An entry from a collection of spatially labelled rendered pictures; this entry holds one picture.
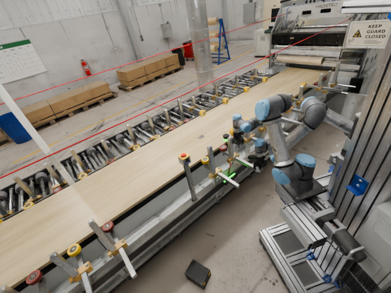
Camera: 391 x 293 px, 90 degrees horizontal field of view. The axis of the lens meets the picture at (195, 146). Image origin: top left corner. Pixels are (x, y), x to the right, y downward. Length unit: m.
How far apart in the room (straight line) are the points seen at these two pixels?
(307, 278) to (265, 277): 0.38
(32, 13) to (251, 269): 8.08
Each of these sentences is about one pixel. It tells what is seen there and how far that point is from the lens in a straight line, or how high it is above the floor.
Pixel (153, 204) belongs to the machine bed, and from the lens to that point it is 1.89.
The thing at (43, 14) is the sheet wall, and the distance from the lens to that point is 8.24.
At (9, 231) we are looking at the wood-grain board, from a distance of 2.31.
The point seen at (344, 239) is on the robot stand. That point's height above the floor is 0.99.
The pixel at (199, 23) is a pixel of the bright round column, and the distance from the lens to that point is 5.60.
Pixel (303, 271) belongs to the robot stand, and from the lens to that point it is 2.14.
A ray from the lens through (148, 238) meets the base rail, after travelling 1.77.
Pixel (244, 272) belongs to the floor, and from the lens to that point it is 2.28.
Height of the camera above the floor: 2.14
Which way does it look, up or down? 36 degrees down
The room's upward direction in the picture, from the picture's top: 11 degrees counter-clockwise
